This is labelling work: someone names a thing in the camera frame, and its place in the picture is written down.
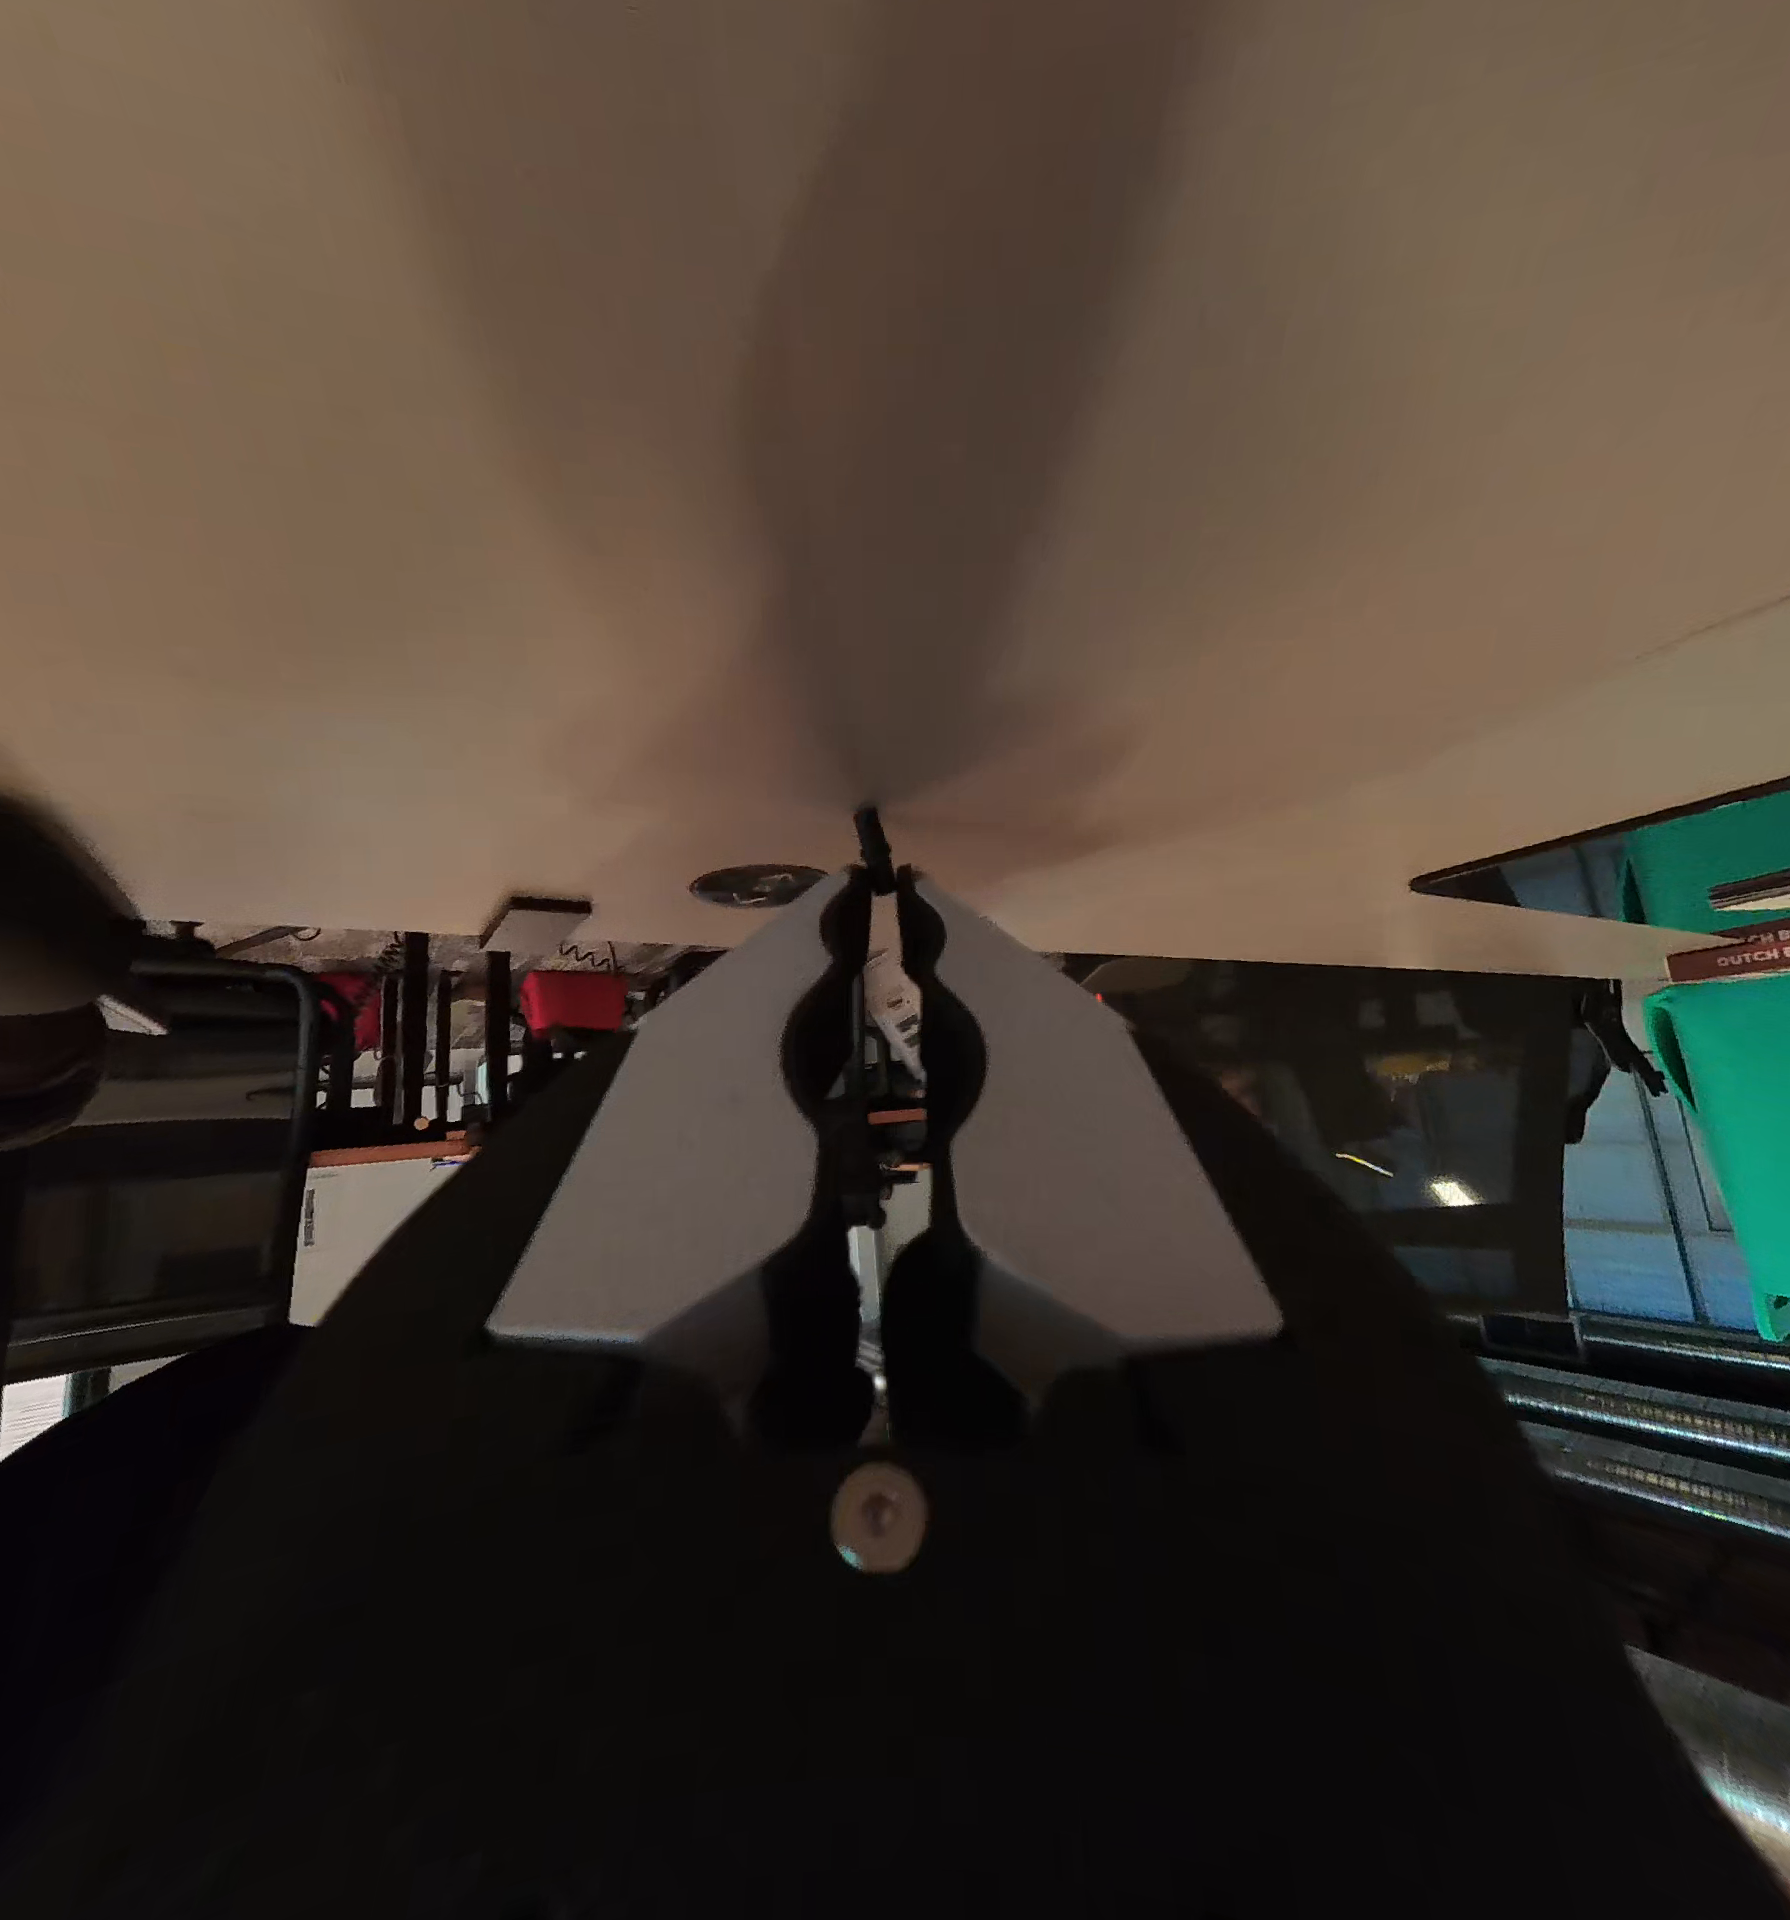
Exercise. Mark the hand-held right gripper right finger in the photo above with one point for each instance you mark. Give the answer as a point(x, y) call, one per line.
point(1120, 1201)

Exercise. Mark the silver ventilation duct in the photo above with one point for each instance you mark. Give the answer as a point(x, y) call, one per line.
point(1781, 1784)

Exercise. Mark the flat printed box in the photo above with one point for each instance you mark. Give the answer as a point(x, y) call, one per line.
point(1765, 944)

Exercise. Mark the small black pin piece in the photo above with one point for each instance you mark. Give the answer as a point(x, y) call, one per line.
point(876, 848)

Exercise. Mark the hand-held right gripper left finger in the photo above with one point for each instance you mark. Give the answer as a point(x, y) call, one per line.
point(655, 1201)

